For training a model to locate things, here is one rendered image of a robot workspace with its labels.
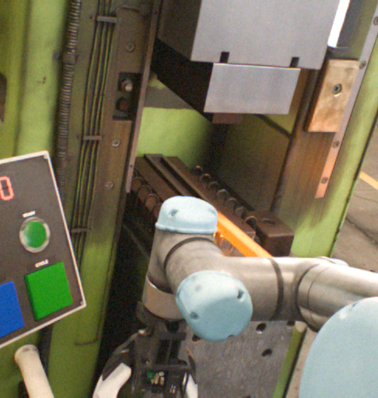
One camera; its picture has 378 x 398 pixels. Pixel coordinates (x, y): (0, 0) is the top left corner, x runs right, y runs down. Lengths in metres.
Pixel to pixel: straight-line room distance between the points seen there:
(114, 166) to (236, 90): 0.31
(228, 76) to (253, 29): 0.09
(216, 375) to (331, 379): 1.19
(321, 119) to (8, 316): 0.88
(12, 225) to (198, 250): 0.41
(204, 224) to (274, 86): 0.58
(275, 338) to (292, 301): 0.85
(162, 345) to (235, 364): 0.71
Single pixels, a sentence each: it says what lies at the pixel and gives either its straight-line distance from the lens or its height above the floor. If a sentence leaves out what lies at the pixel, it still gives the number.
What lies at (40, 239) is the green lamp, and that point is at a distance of 1.09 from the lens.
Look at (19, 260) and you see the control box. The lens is 1.07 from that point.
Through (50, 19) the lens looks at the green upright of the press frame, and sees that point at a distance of 1.23.
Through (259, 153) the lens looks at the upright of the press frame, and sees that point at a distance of 1.70.
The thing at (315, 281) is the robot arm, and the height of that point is 1.28.
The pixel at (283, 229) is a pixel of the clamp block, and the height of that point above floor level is 0.98.
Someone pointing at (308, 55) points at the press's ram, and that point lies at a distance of 1.33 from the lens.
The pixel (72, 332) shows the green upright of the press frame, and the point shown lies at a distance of 1.58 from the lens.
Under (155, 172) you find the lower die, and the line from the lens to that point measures 1.64.
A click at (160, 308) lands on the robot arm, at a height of 1.15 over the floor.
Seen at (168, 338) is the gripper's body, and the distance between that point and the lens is 0.85.
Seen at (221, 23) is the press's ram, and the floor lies 1.43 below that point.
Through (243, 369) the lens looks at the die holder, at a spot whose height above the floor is 0.65.
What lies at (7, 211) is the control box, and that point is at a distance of 1.06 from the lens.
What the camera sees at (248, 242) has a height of 1.02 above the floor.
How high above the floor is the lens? 1.63
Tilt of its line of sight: 25 degrees down
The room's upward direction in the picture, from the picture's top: 12 degrees clockwise
